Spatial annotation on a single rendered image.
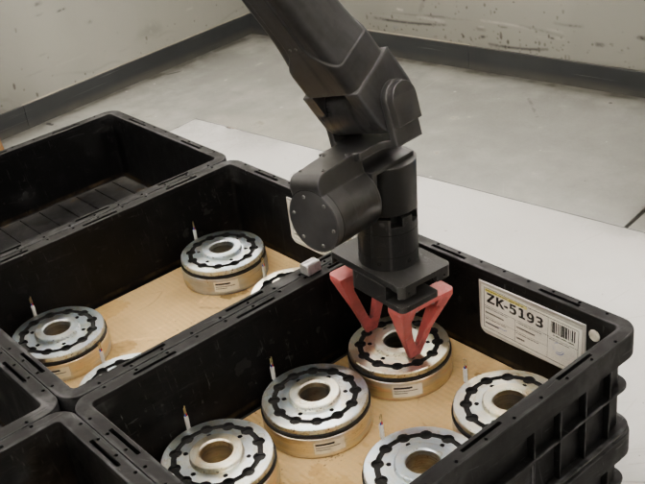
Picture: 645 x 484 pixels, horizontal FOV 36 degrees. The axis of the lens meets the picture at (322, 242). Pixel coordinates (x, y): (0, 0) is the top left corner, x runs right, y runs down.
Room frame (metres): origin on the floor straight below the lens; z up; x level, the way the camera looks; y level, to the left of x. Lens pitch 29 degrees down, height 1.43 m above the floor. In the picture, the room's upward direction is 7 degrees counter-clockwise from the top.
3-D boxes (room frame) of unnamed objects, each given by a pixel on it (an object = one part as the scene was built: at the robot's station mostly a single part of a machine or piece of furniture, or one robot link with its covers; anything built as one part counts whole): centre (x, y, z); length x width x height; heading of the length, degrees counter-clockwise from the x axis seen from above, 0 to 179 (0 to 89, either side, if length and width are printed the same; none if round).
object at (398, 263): (0.81, -0.06, 0.98); 0.10 x 0.07 x 0.07; 36
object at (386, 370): (0.81, -0.06, 0.86); 0.10 x 0.10 x 0.01
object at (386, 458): (0.63, -0.06, 0.86); 0.10 x 0.10 x 0.01
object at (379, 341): (0.81, -0.06, 0.86); 0.05 x 0.05 x 0.01
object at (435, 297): (0.80, -0.07, 0.91); 0.07 x 0.07 x 0.09; 36
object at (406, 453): (0.63, -0.06, 0.86); 0.05 x 0.05 x 0.01
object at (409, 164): (0.81, -0.06, 1.04); 0.07 x 0.06 x 0.07; 135
